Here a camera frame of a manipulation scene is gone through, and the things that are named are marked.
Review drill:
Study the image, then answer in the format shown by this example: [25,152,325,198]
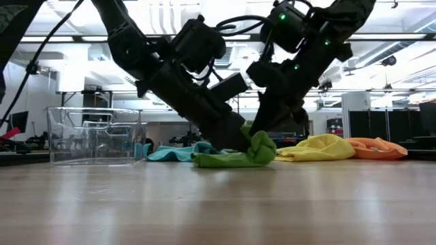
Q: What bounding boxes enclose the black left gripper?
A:
[148,67,255,152]

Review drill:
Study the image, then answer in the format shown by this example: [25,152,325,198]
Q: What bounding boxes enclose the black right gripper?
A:
[250,42,338,136]

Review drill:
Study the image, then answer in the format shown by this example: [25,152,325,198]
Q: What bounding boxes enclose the green microfiber towel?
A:
[190,125,278,169]

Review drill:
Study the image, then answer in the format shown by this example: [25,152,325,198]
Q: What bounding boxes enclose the yellow microfiber towel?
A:
[274,133,357,163]

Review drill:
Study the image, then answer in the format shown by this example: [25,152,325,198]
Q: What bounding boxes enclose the blue microfiber towel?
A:
[134,141,221,163]

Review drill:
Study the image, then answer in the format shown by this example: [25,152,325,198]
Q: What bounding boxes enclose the orange microfiber towel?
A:
[346,136,409,161]

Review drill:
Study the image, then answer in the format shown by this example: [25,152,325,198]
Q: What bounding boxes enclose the clear plastic basket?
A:
[45,105,150,167]

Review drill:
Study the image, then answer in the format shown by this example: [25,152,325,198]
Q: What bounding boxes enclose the dark robot rig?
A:
[168,131,205,148]

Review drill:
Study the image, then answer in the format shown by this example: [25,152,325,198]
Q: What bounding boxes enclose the rack with red bins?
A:
[326,117,344,138]

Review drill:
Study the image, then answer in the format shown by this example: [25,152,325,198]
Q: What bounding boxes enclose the dark partition panels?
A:
[347,108,420,146]

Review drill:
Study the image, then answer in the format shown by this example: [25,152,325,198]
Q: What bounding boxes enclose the black office desk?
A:
[391,135,436,150]

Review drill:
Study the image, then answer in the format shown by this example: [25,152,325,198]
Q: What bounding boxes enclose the dark monitor screen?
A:
[418,101,436,135]

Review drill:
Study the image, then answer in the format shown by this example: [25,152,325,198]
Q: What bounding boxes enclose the small dark monitor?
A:
[6,111,30,134]

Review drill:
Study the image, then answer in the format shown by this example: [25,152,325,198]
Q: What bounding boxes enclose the black folded stand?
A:
[0,137,32,154]

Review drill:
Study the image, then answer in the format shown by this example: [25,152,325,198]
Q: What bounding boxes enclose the red flat bar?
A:
[0,127,20,140]

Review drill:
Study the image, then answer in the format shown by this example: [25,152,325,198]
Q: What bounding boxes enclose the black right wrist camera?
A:
[245,60,287,88]

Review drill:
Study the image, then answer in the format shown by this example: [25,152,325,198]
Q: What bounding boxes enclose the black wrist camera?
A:
[245,60,287,88]
[208,71,249,103]

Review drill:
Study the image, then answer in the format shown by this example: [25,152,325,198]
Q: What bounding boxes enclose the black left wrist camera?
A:
[208,71,249,103]

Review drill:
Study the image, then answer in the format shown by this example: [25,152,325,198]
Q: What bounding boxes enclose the black table frame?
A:
[56,89,114,108]

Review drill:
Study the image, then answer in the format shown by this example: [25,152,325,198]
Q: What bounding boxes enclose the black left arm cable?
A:
[0,0,86,129]

